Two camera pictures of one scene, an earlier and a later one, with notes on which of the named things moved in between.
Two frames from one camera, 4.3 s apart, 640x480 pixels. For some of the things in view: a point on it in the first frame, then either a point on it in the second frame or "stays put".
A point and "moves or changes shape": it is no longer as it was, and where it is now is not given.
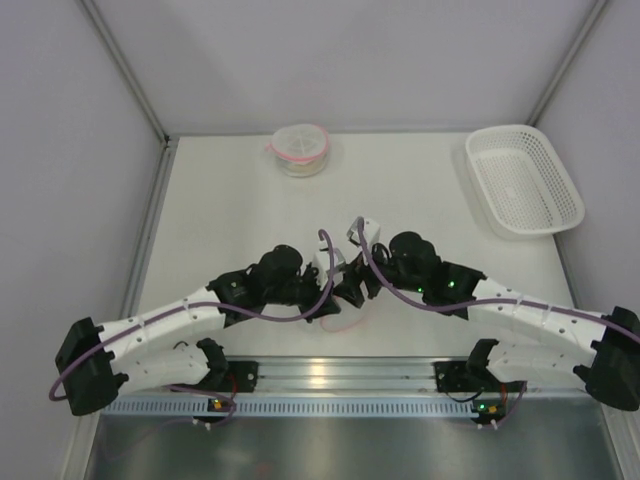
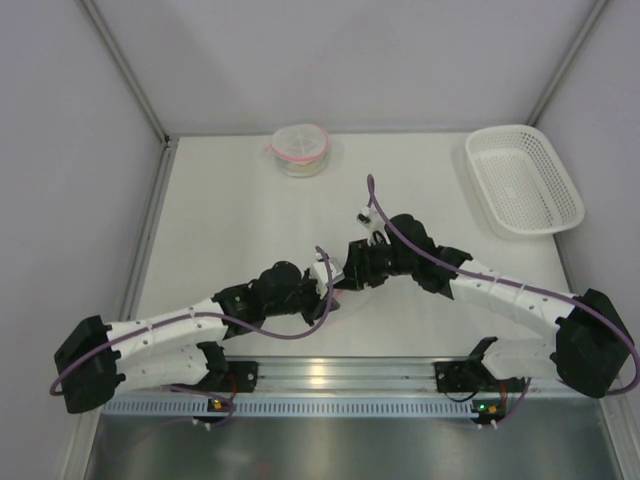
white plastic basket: x=521 y=182 stays put
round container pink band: x=301 y=150 stays put
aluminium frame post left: x=161 y=180 stays put
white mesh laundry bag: x=348 y=317 moves or changes shape
